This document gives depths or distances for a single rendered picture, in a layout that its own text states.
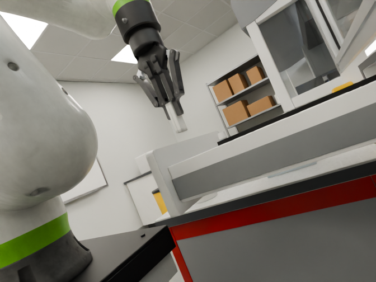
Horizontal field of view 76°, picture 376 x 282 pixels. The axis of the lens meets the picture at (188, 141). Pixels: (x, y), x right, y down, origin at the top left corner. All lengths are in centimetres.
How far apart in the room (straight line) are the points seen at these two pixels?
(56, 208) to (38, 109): 21
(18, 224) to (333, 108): 43
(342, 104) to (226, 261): 51
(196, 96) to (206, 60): 76
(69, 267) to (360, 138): 42
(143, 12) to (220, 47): 458
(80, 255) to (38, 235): 7
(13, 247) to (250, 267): 51
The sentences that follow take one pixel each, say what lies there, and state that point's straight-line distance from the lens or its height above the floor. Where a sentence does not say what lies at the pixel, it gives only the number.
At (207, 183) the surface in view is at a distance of 36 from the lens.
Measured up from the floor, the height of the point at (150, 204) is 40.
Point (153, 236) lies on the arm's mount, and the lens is 43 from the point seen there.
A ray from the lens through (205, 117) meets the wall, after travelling 524.
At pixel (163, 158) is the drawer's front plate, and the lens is 39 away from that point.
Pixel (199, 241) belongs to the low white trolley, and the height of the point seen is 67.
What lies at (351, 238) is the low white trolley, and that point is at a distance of 62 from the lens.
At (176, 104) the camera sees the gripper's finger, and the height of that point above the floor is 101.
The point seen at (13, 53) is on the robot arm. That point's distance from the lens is 32.
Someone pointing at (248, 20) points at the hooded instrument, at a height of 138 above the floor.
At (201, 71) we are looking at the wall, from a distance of 528.
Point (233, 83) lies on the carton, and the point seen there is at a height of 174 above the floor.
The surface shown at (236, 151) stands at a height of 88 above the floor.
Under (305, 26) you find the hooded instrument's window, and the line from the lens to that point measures 131.
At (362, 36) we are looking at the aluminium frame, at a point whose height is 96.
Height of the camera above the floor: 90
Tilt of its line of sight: 3 degrees up
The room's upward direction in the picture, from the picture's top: 23 degrees counter-clockwise
